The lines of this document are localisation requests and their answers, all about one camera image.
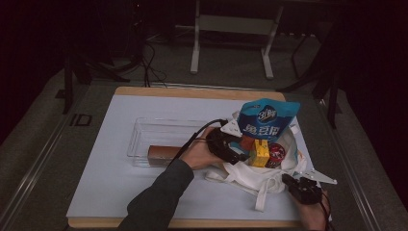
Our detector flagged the person's left hand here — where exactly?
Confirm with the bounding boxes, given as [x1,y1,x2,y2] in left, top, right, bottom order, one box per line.
[180,126,224,171]

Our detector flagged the yellow drink carton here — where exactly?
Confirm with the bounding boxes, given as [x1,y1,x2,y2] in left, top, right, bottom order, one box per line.
[249,139,271,168]

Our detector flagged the blue snack pouch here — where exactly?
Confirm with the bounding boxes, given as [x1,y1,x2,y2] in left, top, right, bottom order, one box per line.
[237,98,301,152]

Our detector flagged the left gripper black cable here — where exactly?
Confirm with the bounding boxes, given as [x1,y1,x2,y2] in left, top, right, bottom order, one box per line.
[166,118,229,167]

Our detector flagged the person's right hand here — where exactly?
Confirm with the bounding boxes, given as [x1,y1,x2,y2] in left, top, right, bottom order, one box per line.
[293,190,330,231]

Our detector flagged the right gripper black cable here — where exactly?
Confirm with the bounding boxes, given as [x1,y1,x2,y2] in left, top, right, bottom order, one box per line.
[319,192,333,231]

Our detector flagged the red round can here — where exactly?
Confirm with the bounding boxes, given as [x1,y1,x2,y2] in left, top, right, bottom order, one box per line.
[265,142,287,169]

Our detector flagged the brown rectangular box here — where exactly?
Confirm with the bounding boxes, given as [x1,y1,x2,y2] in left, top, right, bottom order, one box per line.
[147,144,186,167]

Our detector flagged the white tote bag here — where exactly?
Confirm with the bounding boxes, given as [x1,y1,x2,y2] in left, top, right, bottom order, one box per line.
[204,110,317,213]

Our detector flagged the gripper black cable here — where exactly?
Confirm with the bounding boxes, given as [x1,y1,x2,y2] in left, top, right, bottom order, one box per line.
[166,118,229,167]
[319,192,333,231]

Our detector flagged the black floor cables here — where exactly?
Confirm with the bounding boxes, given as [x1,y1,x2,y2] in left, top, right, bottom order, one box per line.
[140,41,167,89]

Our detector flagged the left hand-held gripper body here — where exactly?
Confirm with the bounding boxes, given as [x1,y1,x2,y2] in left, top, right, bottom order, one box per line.
[205,118,243,165]

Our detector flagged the clear plastic box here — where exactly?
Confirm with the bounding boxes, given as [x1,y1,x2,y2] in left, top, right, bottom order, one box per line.
[126,116,222,168]

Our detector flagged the white metal stand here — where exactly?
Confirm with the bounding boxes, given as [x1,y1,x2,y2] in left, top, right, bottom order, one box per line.
[190,0,285,81]

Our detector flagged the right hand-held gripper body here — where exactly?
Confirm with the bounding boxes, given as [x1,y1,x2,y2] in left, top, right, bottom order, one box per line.
[289,168,339,206]

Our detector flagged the black floor stand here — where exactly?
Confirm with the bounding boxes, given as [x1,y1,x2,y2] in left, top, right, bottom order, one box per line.
[62,54,131,115]
[276,32,343,129]

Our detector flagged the white table mat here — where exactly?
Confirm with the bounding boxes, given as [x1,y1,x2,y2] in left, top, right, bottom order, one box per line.
[65,94,333,222]

